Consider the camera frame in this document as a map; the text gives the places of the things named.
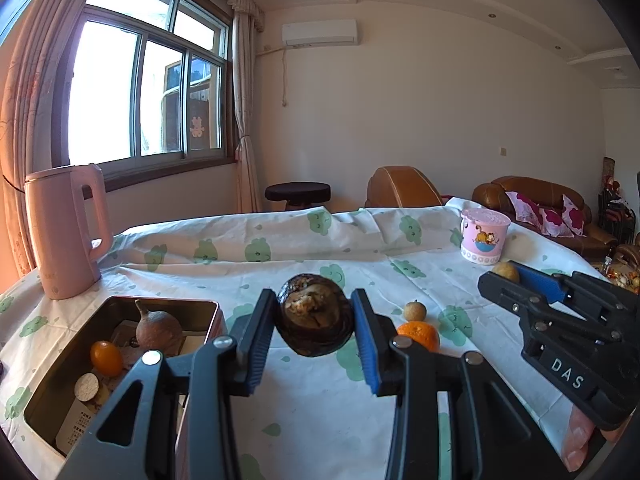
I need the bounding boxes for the small smooth orange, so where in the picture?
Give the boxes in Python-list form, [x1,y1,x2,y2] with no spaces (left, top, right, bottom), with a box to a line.
[90,341,124,377]

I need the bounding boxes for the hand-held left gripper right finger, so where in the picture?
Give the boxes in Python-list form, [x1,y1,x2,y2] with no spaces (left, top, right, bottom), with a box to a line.
[350,287,576,480]

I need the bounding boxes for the pink rectangular tin box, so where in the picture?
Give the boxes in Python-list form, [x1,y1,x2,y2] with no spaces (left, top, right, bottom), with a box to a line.
[22,295,227,480]

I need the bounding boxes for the wide pink curtain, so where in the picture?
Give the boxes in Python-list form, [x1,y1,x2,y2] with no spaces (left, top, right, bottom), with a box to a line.
[0,0,126,281]

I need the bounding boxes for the brown round root vegetable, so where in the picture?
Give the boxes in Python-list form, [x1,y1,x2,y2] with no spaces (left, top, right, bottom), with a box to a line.
[134,300,184,356]

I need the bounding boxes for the narrow pink curtain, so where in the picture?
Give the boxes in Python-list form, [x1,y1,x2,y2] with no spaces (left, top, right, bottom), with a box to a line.
[232,10,266,213]

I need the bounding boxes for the person's right hand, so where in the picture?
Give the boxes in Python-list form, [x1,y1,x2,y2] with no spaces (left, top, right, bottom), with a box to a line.
[560,402,608,471]

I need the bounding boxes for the white green cloud tablecloth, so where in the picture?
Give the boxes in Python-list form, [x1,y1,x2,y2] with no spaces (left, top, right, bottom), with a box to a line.
[0,195,618,480]

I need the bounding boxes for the pink cartoon print cup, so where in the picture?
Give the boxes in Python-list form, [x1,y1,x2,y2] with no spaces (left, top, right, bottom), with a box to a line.
[460,208,512,266]

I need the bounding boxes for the cut sugarcane piece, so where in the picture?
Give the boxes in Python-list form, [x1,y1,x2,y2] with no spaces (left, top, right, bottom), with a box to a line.
[74,373,101,401]

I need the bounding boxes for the dark brown water chestnut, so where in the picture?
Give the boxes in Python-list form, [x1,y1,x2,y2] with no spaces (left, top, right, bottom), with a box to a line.
[275,273,357,358]

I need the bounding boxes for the white paper leaflet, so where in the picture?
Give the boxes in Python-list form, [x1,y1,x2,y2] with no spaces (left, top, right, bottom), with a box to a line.
[54,397,103,457]

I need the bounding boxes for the white wall air conditioner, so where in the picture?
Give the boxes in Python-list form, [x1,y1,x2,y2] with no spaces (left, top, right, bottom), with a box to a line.
[281,20,360,46]

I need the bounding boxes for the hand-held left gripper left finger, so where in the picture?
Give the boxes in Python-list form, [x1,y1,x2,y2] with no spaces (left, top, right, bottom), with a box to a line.
[57,287,278,480]

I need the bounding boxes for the dark metal rack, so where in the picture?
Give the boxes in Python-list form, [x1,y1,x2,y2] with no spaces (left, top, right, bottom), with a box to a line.
[597,172,640,247]

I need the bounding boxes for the pink flower cushion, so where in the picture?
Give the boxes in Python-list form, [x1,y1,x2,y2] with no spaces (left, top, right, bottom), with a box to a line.
[505,191,544,224]
[537,207,576,239]
[562,195,587,236]

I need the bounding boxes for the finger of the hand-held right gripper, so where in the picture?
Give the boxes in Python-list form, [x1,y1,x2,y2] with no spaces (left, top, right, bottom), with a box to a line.
[477,271,601,356]
[510,260,640,328]

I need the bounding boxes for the brown leather sofa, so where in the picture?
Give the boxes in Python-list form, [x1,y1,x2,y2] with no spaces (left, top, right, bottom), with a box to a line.
[472,176,618,261]

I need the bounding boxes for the large bumpy orange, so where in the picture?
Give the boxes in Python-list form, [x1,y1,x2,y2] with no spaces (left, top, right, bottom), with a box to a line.
[396,321,441,353]

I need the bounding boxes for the dark round stool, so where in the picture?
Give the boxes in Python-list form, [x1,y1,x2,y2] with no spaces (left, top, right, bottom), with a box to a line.
[265,181,332,211]

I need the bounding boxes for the sliding glass window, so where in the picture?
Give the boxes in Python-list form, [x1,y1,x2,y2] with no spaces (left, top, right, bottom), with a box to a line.
[50,0,237,183]

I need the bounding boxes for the pink electric kettle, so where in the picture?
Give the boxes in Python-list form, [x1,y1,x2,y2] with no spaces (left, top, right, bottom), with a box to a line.
[24,163,113,301]

